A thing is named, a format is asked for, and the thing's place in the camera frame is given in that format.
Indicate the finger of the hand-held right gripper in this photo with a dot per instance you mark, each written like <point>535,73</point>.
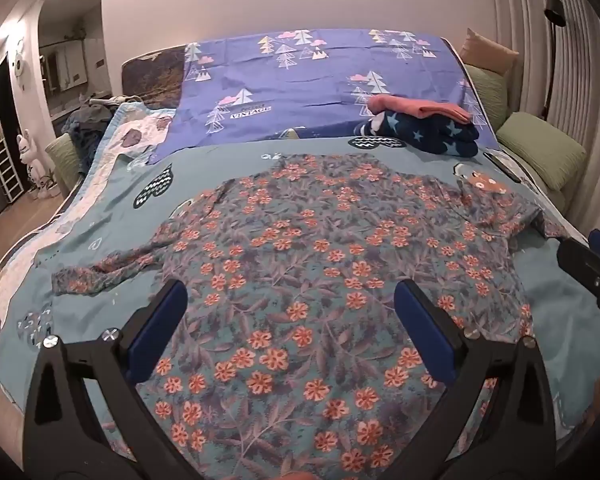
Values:
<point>580,265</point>

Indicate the black floor lamp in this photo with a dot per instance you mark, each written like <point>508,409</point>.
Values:
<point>555,12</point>

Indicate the teal printed bed sheet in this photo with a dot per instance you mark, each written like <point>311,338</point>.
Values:
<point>80,240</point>

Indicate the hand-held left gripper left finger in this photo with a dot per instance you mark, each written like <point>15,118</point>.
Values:
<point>157,320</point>

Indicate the black remote control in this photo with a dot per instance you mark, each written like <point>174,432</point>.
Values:
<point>501,166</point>

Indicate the beige pillow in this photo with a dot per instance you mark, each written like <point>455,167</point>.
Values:
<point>490,52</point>

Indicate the beige curtain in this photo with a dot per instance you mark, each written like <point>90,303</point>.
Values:
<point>565,90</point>

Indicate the purple tree print blanket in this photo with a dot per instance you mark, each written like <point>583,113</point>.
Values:
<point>280,90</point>

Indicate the pile of dark clothes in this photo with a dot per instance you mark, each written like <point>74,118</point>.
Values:
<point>91,125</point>

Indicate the white shelf rack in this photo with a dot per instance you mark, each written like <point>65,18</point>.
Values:
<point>5,170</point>

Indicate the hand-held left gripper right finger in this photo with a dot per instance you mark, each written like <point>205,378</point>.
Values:
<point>422,325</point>

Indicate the folded pink cloth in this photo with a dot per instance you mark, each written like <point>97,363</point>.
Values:
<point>420,107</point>

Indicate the white bear figure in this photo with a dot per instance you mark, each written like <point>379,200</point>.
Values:
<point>36,162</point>

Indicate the floral teal shirt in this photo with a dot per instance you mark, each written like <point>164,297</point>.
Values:
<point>305,260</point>

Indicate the green cushion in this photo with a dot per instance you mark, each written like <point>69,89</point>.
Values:
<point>62,162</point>
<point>487,92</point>
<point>542,147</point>

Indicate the brown patterned headboard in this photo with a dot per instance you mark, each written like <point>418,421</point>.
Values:
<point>152,75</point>

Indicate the pale patterned quilt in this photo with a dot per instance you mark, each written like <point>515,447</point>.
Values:
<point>140,132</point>

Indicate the folded navy star garment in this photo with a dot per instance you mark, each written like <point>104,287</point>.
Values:
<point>430,136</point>

